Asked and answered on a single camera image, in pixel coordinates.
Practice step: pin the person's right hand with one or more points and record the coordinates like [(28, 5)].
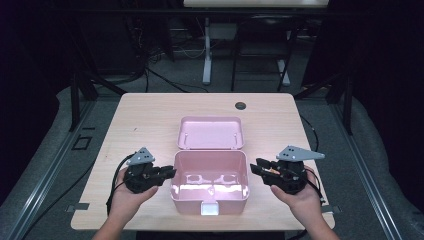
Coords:
[(305, 205)]

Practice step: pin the person's left hand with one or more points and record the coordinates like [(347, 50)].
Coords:
[(128, 201)]

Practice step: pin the black chair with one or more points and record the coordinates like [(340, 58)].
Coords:
[(263, 31)]

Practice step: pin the black tape floor marking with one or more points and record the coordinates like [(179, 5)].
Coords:
[(74, 142)]

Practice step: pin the grey tape strip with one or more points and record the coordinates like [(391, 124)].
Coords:
[(78, 207), (333, 209)]

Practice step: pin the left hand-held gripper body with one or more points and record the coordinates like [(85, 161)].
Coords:
[(140, 176)]

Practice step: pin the white background desk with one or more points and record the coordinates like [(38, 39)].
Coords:
[(255, 3)]

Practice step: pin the metal floor rail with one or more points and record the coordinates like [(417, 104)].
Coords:
[(50, 173), (366, 173)]

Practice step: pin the pink plastic storage box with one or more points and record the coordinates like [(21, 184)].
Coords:
[(210, 165)]

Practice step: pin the black metal stand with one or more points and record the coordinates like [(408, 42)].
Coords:
[(75, 100), (348, 100)]

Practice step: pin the dark round table grommet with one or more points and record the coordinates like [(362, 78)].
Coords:
[(240, 106)]

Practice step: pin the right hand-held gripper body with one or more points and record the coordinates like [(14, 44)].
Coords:
[(290, 176)]

